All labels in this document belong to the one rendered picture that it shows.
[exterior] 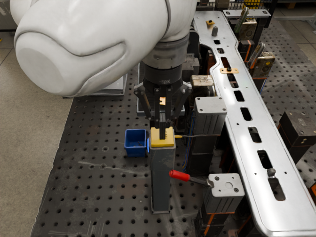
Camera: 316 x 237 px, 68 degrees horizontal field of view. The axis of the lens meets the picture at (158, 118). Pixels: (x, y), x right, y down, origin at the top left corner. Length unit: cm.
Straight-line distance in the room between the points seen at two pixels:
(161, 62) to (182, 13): 10
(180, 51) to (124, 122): 90
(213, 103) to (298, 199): 37
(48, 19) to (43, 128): 219
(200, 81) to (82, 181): 66
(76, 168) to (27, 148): 119
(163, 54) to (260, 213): 52
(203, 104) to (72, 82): 59
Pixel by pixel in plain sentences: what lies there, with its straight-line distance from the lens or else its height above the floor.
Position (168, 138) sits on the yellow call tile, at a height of 115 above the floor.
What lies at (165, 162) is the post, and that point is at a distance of 67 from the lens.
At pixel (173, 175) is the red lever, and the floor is 113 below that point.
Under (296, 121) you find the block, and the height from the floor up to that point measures 103.
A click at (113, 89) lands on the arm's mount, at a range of 140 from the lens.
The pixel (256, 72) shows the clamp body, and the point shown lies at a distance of 125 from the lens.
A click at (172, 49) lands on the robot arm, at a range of 41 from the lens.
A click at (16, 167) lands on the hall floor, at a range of 223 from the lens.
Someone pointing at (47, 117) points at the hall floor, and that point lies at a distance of 249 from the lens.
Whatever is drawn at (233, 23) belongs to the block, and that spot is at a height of 98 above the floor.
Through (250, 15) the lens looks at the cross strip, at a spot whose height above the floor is 100.
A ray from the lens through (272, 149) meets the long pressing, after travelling 88.
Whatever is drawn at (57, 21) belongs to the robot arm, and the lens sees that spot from 24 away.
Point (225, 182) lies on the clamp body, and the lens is 68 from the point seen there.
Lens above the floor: 164
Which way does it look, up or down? 47 degrees down
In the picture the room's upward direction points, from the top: straight up
